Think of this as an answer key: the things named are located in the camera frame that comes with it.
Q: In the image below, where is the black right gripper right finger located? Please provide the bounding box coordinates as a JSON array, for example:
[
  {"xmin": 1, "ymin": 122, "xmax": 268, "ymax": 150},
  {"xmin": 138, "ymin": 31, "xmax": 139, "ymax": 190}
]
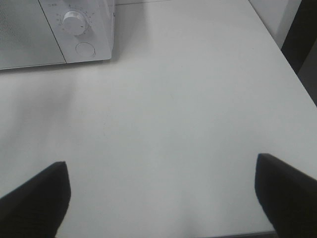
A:
[{"xmin": 255, "ymin": 153, "xmax": 317, "ymax": 238}]

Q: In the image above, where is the white microwave door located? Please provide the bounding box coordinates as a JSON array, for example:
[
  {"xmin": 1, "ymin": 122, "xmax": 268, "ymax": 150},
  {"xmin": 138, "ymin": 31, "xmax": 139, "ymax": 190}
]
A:
[{"xmin": 0, "ymin": 0, "xmax": 66, "ymax": 69}]

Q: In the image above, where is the white microwave oven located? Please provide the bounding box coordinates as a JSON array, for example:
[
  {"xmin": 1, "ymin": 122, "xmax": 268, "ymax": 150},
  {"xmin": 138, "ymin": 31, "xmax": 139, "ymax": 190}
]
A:
[{"xmin": 0, "ymin": 0, "xmax": 116, "ymax": 70}]

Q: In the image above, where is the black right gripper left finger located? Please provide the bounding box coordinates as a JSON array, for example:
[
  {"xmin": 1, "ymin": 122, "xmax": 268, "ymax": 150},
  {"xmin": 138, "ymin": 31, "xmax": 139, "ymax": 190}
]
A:
[{"xmin": 0, "ymin": 162, "xmax": 71, "ymax": 238}]

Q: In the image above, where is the round door release button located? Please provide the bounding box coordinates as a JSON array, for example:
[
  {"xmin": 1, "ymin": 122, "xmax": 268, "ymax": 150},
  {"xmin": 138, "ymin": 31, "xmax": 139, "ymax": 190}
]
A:
[{"xmin": 76, "ymin": 42, "xmax": 96, "ymax": 57}]

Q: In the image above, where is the white lower timer knob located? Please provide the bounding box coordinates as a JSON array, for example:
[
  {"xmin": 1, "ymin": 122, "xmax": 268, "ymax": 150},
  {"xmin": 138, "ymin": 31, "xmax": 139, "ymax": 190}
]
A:
[{"xmin": 62, "ymin": 11, "xmax": 87, "ymax": 36}]

